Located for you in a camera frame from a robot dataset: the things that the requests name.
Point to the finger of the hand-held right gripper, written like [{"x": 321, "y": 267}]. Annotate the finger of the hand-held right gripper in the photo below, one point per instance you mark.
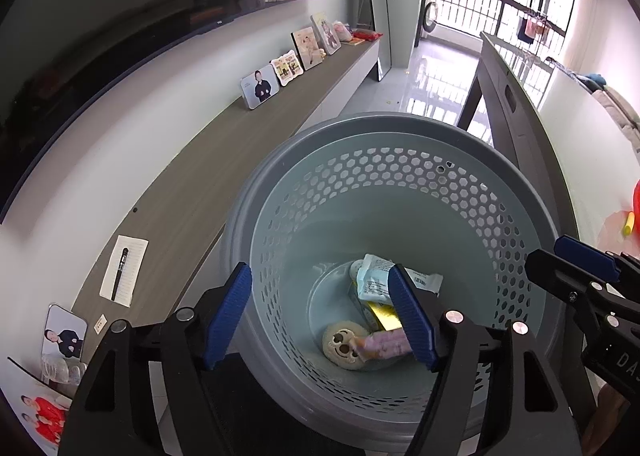
[
  {"x": 555, "y": 271},
  {"x": 585, "y": 253}
]

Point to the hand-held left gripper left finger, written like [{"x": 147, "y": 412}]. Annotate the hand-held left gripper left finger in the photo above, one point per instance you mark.
[{"x": 227, "y": 316}]

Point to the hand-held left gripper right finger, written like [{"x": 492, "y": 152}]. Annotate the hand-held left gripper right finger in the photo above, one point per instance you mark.
[{"x": 412, "y": 316}]

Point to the yellow medicine box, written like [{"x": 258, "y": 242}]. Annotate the yellow medicine box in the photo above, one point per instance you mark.
[{"x": 385, "y": 314}]

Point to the pink snack packet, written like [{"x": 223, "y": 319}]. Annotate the pink snack packet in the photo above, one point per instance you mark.
[{"x": 387, "y": 343}]

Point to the white and blue packet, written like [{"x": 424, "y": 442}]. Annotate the white and blue packet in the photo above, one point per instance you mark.
[{"x": 375, "y": 281}]

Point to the cream round plush toy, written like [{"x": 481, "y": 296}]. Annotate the cream round plush toy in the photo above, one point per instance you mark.
[{"x": 332, "y": 343}]

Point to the grey perforated waste bin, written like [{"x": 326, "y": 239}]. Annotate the grey perforated waste bin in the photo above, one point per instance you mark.
[{"x": 400, "y": 186}]

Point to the person's right forearm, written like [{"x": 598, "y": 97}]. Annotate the person's right forearm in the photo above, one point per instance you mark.
[{"x": 607, "y": 416}]

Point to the red plastic bag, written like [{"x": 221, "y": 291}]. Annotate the red plastic bag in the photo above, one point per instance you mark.
[{"x": 636, "y": 198}]

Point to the white lined notepad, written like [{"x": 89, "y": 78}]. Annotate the white lined notepad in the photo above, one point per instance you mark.
[{"x": 135, "y": 266}]

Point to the black pen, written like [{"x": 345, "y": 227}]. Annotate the black pen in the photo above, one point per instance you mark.
[{"x": 120, "y": 273}]

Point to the white power socket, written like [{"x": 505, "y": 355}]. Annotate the white power socket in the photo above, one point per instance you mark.
[{"x": 101, "y": 324}]

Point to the beige sofa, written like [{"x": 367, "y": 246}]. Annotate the beige sofa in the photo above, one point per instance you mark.
[{"x": 622, "y": 111}]

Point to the long wooden media cabinet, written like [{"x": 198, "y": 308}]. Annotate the long wooden media cabinet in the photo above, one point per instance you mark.
[{"x": 225, "y": 161}]

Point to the blue cloth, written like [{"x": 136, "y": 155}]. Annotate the blue cloth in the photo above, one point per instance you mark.
[{"x": 595, "y": 78}]

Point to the clear plastic item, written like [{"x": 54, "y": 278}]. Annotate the clear plastic item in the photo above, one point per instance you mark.
[{"x": 60, "y": 371}]

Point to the grey cloth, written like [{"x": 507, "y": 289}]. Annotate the grey cloth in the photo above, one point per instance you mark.
[{"x": 567, "y": 72}]

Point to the photo with red clothes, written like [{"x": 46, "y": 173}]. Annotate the photo with red clothes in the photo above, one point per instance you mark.
[{"x": 42, "y": 418}]

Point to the clothes on drying rack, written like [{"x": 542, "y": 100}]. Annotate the clothes on drying rack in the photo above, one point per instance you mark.
[{"x": 532, "y": 30}]

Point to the red envelopes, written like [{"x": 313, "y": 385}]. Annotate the red envelopes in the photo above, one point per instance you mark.
[{"x": 366, "y": 35}]

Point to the washing machine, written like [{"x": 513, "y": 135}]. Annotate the washing machine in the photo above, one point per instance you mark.
[{"x": 426, "y": 11}]

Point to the large curved television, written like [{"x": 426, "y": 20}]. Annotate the large curved television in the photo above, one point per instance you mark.
[{"x": 100, "y": 36}]

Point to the tall leaning mirror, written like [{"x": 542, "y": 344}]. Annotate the tall leaning mirror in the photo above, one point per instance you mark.
[{"x": 375, "y": 1}]

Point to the rounded portrait photo frame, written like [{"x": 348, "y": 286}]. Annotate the rounded portrait photo frame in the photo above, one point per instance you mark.
[{"x": 62, "y": 336}]

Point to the black frame glass table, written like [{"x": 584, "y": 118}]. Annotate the black frame glass table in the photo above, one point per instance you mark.
[{"x": 505, "y": 86}]

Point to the photo frame with dark suit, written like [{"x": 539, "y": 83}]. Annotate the photo frame with dark suit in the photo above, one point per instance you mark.
[{"x": 260, "y": 86}]

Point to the scalloped photo frame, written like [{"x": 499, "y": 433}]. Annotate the scalloped photo frame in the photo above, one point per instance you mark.
[{"x": 286, "y": 68}]

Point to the pale rectangular photo frame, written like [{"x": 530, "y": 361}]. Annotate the pale rectangular photo frame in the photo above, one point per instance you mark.
[{"x": 306, "y": 47}]

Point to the grey bordered photo frame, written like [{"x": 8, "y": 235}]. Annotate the grey bordered photo frame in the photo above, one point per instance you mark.
[{"x": 326, "y": 32}]

